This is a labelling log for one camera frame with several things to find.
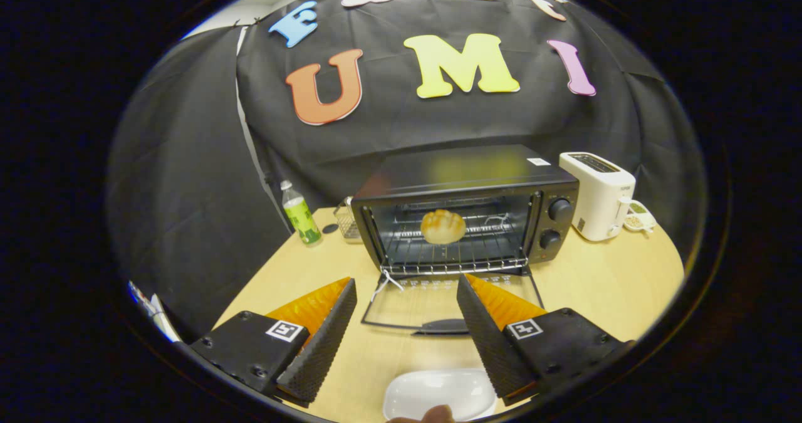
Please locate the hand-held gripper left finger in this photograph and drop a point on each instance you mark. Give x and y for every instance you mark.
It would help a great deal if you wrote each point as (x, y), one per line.
(326, 341)

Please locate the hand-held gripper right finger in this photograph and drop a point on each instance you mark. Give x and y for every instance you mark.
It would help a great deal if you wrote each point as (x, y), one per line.
(489, 335)

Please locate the white square plate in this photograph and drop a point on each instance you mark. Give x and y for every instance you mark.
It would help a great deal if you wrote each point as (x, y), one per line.
(438, 391)

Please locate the golden bread roll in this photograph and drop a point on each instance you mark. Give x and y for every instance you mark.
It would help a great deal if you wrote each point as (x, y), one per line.
(443, 227)

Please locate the black toaster oven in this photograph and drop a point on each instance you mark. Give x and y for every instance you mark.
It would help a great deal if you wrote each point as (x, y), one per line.
(463, 172)

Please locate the white pop-up toaster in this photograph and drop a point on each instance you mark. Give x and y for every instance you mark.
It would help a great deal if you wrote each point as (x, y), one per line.
(598, 197)

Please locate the dark bottle cap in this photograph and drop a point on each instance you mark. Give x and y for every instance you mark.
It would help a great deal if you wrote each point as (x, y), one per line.
(330, 228)

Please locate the green label drink bottle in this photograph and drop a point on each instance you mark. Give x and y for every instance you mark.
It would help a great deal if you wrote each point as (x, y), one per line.
(302, 219)

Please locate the black backdrop cloth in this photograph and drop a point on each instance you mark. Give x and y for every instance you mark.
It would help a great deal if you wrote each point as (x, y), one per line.
(388, 128)

